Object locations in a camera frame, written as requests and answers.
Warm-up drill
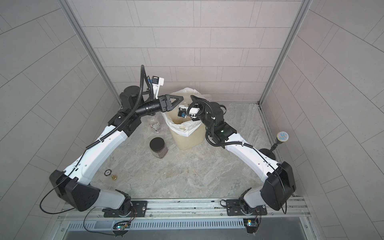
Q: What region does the left circuit board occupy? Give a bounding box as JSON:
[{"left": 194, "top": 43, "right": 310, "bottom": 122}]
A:
[{"left": 113, "top": 221, "right": 130, "bottom": 231}]

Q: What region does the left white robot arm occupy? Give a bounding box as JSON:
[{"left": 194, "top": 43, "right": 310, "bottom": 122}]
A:
[{"left": 49, "top": 86, "right": 184, "bottom": 217}]

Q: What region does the white lid rose tea jar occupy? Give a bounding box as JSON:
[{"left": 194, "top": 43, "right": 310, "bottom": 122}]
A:
[{"left": 149, "top": 115, "right": 161, "bottom": 133}]

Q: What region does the circuit board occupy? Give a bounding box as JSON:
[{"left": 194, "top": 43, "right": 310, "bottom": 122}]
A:
[
  {"left": 113, "top": 221, "right": 130, "bottom": 231},
  {"left": 243, "top": 218, "right": 260, "bottom": 234}
]

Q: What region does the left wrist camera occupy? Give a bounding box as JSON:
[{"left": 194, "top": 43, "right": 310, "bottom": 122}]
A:
[{"left": 152, "top": 76, "right": 165, "bottom": 99}]

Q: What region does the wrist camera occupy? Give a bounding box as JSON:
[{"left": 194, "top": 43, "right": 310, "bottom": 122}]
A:
[
  {"left": 178, "top": 105, "right": 200, "bottom": 119},
  {"left": 152, "top": 76, "right": 165, "bottom": 99}
]

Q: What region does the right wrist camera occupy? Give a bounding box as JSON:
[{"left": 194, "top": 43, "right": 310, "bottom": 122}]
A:
[{"left": 178, "top": 105, "right": 200, "bottom": 119}]

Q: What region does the right black corrugated cable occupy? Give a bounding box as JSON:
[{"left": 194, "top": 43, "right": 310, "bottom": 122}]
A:
[{"left": 186, "top": 99, "right": 254, "bottom": 148}]

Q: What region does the right circuit board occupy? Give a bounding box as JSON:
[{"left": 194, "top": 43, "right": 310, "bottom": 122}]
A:
[{"left": 243, "top": 218, "right": 260, "bottom": 234}]

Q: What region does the round knob on stalk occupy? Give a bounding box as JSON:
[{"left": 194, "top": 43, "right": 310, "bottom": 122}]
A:
[{"left": 259, "top": 132, "right": 289, "bottom": 160}]

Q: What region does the beige ribbed trash bin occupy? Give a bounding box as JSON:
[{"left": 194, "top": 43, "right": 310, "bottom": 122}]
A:
[{"left": 171, "top": 124, "right": 206, "bottom": 150}]

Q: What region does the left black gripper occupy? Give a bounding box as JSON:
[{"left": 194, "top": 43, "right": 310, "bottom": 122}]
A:
[{"left": 132, "top": 95, "right": 181, "bottom": 119}]

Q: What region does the black lid glass jar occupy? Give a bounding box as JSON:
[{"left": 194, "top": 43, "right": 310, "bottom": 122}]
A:
[{"left": 150, "top": 137, "right": 168, "bottom": 159}]

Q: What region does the left black corrugated cable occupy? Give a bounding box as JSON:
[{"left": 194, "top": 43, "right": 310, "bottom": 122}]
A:
[{"left": 86, "top": 64, "right": 154, "bottom": 150}]

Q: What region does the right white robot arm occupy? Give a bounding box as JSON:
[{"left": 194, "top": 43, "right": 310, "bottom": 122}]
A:
[{"left": 187, "top": 96, "right": 296, "bottom": 212}]

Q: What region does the aluminium mounting rail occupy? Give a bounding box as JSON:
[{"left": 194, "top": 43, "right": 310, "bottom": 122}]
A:
[{"left": 53, "top": 197, "right": 311, "bottom": 221}]

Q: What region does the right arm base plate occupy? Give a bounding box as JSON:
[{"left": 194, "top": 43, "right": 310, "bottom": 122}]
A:
[{"left": 220, "top": 199, "right": 268, "bottom": 216}]

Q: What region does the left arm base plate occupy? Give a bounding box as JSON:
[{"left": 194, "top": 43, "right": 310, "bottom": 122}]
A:
[{"left": 102, "top": 201, "right": 148, "bottom": 218}]

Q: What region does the white trash bag liner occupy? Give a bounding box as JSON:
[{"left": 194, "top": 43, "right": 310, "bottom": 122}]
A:
[{"left": 162, "top": 88, "right": 205, "bottom": 137}]

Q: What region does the black corrugated cable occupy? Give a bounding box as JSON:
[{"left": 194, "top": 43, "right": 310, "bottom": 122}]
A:
[
  {"left": 186, "top": 99, "right": 254, "bottom": 148},
  {"left": 86, "top": 64, "right": 154, "bottom": 150}
]

